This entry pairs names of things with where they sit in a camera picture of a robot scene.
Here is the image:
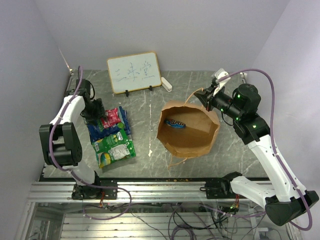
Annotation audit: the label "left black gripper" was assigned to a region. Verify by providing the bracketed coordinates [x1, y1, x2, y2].
[81, 97, 107, 126]

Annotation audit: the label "blue green Burts vinegar bag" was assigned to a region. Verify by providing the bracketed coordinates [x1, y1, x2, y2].
[84, 106, 132, 143]

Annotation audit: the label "red snack packet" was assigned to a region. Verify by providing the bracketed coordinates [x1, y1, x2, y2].
[101, 108, 121, 129]

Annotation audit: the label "brown paper bag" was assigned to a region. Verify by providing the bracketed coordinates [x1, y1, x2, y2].
[157, 98, 221, 168]

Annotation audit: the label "green snack packet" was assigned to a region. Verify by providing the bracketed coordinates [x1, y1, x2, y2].
[91, 129, 130, 154]

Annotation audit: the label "green Chuba cassava chips bag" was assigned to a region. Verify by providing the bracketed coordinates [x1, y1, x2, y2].
[126, 135, 136, 158]

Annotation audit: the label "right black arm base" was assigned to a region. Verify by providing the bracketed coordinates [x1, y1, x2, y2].
[199, 180, 236, 200]

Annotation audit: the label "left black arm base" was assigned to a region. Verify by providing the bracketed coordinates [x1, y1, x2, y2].
[71, 180, 118, 201]

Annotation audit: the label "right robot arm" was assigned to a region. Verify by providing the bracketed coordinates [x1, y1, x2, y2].
[194, 83, 319, 226]

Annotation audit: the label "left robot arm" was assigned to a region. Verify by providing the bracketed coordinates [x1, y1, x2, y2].
[39, 79, 107, 199]

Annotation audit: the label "white eraser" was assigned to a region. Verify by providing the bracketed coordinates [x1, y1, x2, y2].
[160, 77, 173, 92]

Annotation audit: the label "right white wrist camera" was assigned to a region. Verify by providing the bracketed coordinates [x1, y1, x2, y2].
[211, 68, 231, 96]

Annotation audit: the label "small whiteboard yellow frame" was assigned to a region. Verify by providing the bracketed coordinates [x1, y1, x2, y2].
[106, 51, 162, 94]

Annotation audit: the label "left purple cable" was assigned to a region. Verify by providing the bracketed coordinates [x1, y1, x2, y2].
[47, 65, 133, 201]

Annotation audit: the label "aluminium rail frame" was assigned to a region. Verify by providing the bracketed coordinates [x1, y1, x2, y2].
[17, 178, 302, 240]

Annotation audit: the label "loose wires under table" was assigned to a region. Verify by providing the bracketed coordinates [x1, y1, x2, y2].
[82, 194, 281, 240]

